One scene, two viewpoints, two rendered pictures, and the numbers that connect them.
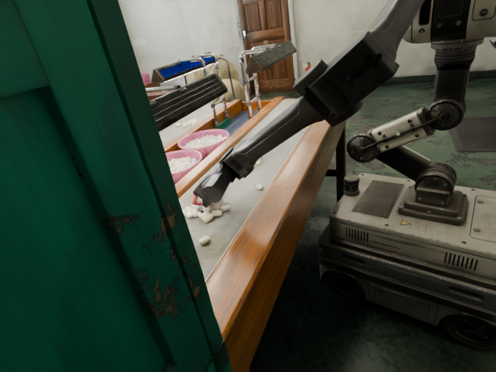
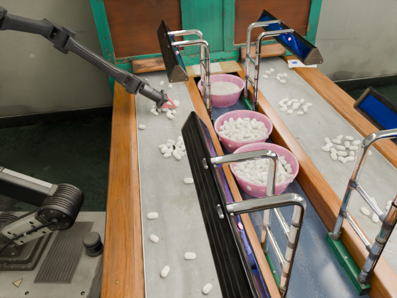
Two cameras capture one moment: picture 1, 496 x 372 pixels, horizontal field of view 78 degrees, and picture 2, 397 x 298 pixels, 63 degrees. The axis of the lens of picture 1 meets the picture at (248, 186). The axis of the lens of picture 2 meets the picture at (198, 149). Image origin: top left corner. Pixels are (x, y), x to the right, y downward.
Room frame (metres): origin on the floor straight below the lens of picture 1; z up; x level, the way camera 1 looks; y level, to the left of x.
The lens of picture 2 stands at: (2.15, -0.59, 1.59)
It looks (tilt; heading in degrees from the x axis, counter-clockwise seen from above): 37 degrees down; 144
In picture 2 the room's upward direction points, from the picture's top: 4 degrees counter-clockwise
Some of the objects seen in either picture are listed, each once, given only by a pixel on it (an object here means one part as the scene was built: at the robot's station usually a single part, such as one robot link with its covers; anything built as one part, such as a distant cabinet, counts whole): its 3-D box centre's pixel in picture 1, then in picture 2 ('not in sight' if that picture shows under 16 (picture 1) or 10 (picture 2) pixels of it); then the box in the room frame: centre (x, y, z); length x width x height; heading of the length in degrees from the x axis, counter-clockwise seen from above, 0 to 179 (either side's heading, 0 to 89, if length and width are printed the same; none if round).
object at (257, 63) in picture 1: (274, 54); (216, 193); (1.75, -0.26, 1.08); 0.62 x 0.08 x 0.07; 152
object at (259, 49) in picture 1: (264, 88); (248, 238); (1.80, -0.19, 0.90); 0.20 x 0.19 x 0.45; 152
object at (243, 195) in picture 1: (257, 155); (175, 165); (1.25, -0.07, 0.73); 1.81 x 0.30 x 0.02; 152
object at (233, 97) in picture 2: not in sight; (221, 91); (0.87, 0.51, 0.72); 0.27 x 0.27 x 0.10
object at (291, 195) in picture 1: (305, 168); (127, 183); (1.16, -0.25, 0.67); 1.81 x 0.12 x 0.19; 152
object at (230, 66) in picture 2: not in sight; (212, 68); (0.68, 0.62, 0.77); 0.33 x 0.15 x 0.01; 62
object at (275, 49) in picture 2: not in sight; (263, 50); (0.79, 0.94, 0.83); 0.30 x 0.06 x 0.07; 62
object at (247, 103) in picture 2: not in sight; (266, 70); (1.12, 0.61, 0.90); 0.20 x 0.19 x 0.45; 152
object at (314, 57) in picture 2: not in sight; (285, 33); (1.16, 0.68, 1.08); 0.62 x 0.08 x 0.07; 152
